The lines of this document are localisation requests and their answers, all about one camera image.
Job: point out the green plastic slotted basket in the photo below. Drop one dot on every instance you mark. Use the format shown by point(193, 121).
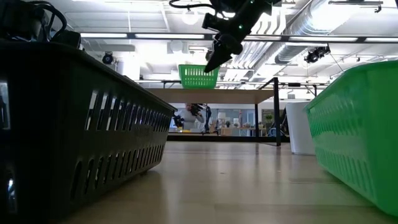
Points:
point(196, 81)
point(357, 130)

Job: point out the black ceiling track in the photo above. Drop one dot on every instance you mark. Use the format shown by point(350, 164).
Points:
point(354, 2)

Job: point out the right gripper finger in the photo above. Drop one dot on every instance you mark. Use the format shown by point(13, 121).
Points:
point(217, 59)
point(233, 45)

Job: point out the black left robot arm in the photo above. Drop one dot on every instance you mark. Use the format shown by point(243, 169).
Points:
point(18, 18)

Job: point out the long ceiling light bar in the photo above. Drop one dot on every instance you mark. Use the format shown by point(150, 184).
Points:
point(169, 36)

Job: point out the black table frame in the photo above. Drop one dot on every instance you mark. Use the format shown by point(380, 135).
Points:
point(217, 137)

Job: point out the black plastic slotted basket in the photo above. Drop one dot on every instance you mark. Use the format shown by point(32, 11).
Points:
point(62, 140)

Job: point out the silver ventilation duct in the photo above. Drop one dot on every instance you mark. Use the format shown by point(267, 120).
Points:
point(314, 18)

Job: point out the black background robot arm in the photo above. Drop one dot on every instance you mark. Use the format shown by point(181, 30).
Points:
point(199, 109)
point(178, 120)

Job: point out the small potted plant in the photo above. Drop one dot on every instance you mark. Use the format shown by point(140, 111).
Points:
point(269, 117)

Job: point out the person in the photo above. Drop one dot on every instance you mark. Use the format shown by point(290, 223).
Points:
point(189, 119)

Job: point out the wooden shelf with black legs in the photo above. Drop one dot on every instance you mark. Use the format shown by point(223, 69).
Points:
point(211, 96)

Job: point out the round black ceiling spotlight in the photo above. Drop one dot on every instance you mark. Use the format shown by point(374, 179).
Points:
point(208, 55)
point(107, 58)

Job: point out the black ceiling camera mount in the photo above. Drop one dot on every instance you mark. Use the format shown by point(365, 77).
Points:
point(316, 54)

